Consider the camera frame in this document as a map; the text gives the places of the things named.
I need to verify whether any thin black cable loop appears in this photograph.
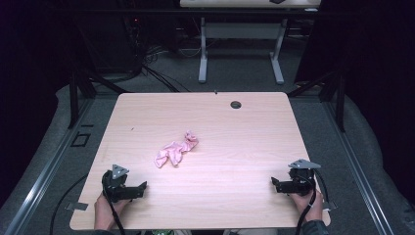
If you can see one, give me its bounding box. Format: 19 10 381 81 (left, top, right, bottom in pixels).
314 168 331 204

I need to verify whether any aluminium floor rail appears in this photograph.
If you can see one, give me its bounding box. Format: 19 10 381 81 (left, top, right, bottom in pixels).
3 97 96 235
321 99 397 235

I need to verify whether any person's left hand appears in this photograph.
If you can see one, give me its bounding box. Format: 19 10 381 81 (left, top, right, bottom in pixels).
93 191 132 231

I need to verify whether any white desk with grey legs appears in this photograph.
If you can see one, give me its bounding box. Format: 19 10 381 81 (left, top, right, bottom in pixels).
178 0 323 85

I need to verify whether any black metal frame stand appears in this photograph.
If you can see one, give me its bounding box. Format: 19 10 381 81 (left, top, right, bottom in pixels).
287 70 346 133
67 67 131 130

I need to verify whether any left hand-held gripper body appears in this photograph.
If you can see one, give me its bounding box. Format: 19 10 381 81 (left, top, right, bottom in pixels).
101 164 135 204

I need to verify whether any bundle of floor cables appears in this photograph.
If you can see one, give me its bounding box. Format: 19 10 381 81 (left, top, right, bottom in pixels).
140 43 204 94

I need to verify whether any crumpled pink cloth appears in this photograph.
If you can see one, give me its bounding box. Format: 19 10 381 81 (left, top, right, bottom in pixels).
154 130 200 169

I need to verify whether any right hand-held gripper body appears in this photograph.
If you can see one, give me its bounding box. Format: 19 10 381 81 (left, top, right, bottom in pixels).
284 158 322 197

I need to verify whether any person's right hand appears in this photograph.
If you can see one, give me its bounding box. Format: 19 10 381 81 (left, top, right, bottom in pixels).
288 189 325 223

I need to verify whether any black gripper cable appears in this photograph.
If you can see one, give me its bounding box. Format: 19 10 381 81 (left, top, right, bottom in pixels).
295 177 318 235
103 189 126 235

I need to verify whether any black cable beside table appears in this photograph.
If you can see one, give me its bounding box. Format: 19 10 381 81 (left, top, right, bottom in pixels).
48 173 90 235

